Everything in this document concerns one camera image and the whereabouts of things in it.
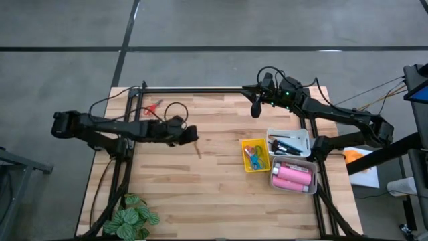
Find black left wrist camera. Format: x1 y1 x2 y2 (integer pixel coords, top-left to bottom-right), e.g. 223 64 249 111
180 125 200 146

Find blue handled scissors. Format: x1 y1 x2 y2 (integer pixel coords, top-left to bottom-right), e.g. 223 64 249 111
249 152 265 171

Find white plastic basket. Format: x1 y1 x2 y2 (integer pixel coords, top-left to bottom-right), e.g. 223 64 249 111
266 128 312 159

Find brown cable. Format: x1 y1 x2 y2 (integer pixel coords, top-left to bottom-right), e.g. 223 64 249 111
88 157 114 229

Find white paper sheet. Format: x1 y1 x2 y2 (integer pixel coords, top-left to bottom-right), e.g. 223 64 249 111
342 145 381 189

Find grey plastic basket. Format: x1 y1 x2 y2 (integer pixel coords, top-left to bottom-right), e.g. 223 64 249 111
269 155 318 195

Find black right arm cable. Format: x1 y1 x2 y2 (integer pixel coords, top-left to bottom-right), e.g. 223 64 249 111
256 65 352 114

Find monitor with blue screen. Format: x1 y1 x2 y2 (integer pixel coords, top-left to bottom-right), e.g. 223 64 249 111
403 79 428 105

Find black metal rig frame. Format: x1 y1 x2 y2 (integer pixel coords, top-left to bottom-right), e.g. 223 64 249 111
80 80 364 240

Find grey metal table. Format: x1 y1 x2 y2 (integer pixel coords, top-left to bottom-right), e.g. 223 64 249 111
0 145 54 241

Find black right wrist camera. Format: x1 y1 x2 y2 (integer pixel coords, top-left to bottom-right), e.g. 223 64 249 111
250 100 263 119

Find red handled scissors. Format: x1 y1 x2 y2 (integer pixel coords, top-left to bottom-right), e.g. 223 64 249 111
143 98 164 117

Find white paper towel roll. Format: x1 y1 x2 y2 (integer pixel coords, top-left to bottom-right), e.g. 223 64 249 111
387 176 417 197

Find pink paint bottle white cap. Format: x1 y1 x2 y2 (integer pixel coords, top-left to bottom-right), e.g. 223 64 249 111
272 162 313 186
272 175 310 194

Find bundle of coloured cables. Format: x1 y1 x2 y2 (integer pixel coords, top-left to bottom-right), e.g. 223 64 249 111
334 76 407 117

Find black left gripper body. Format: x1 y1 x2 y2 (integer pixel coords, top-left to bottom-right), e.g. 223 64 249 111
146 115 185 147

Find black diagonal beam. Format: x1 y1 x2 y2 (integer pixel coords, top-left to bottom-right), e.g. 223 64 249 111
346 132 422 175

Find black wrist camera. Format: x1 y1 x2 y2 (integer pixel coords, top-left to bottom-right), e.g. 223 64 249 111
250 100 263 119
180 125 200 146

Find green potted plant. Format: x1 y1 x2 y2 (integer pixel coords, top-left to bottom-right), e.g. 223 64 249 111
102 193 161 241

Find black equipment stand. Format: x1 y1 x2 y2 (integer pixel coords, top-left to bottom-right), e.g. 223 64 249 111
403 62 428 188

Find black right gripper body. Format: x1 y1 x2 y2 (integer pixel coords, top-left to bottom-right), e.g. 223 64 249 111
259 72 304 110

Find yellow plastic basket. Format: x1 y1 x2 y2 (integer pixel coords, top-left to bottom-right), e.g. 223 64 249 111
241 138 272 173

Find orange cloth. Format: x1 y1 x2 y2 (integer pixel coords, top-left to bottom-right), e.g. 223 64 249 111
344 149 368 172

